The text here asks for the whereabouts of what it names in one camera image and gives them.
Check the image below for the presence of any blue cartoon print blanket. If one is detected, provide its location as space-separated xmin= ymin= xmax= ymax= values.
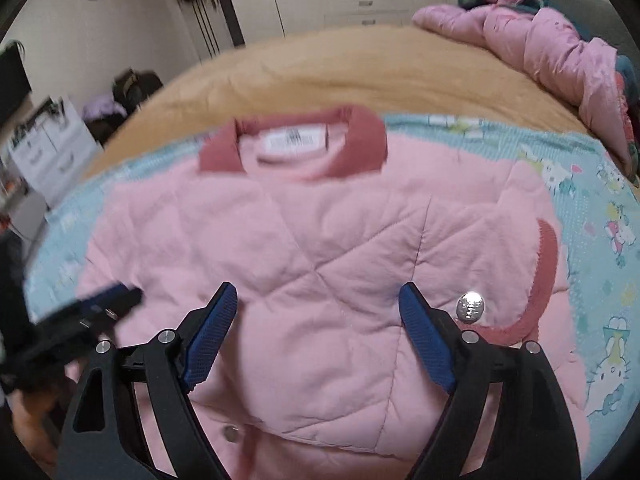
xmin=22 ymin=112 xmax=640 ymax=441

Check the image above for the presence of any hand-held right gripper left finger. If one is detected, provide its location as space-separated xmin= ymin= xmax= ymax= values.
xmin=57 ymin=281 xmax=240 ymax=480

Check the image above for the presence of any black television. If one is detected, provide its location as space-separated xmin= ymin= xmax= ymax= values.
xmin=0 ymin=40 xmax=32 ymax=126

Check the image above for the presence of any purple cloth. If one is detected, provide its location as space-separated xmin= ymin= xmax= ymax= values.
xmin=82 ymin=95 xmax=126 ymax=118

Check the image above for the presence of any grey quilted headboard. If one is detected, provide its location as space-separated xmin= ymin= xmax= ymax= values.
xmin=537 ymin=0 xmax=636 ymax=56

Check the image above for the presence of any white room door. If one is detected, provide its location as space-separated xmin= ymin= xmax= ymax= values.
xmin=170 ymin=0 xmax=246 ymax=63

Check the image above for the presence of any dark bag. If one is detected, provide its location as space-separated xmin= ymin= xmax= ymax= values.
xmin=85 ymin=67 xmax=165 ymax=146

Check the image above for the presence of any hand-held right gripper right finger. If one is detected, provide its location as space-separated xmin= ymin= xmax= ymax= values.
xmin=398 ymin=281 xmax=583 ymax=480

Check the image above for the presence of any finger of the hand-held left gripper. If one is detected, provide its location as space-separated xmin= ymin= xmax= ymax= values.
xmin=30 ymin=305 xmax=121 ymax=361
xmin=75 ymin=282 xmax=145 ymax=321

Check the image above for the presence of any tan bed cover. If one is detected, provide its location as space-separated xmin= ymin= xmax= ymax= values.
xmin=82 ymin=22 xmax=596 ymax=181

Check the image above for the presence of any person's left hand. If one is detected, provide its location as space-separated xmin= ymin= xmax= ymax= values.
xmin=12 ymin=382 xmax=71 ymax=466

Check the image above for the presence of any white drawer cabinet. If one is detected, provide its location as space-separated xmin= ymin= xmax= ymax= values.
xmin=7 ymin=97 xmax=98 ymax=208

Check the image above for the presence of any pink quilted jacket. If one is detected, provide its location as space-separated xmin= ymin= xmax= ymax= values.
xmin=75 ymin=105 xmax=591 ymax=480

